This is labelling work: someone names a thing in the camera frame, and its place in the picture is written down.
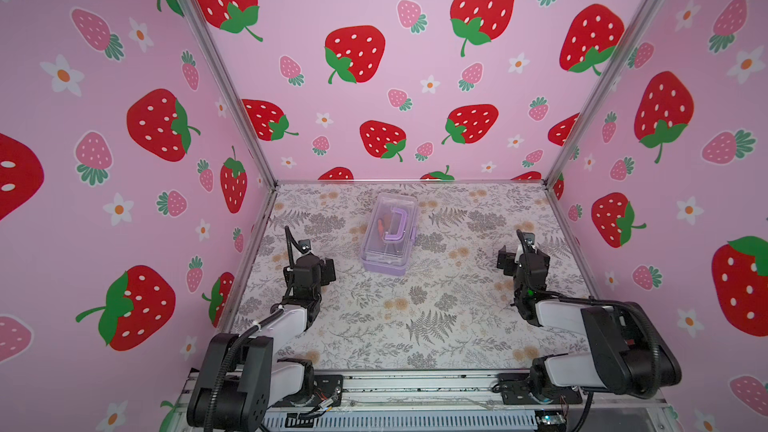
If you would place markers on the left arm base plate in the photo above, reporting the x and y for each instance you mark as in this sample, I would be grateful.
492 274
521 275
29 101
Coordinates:
324 391

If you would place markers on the aluminium frame rail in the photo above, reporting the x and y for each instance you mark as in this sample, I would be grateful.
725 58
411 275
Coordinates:
462 400

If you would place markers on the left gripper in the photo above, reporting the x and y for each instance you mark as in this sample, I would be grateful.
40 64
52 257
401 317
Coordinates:
325 272

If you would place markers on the purple plastic tool box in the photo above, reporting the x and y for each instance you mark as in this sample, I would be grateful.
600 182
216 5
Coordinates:
390 235

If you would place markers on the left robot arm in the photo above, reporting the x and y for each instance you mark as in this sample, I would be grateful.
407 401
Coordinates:
241 378

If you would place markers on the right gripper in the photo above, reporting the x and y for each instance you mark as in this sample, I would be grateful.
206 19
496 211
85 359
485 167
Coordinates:
511 258

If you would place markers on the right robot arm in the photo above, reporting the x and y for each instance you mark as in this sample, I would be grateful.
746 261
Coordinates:
626 353

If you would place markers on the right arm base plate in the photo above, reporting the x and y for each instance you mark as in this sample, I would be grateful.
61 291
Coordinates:
522 389

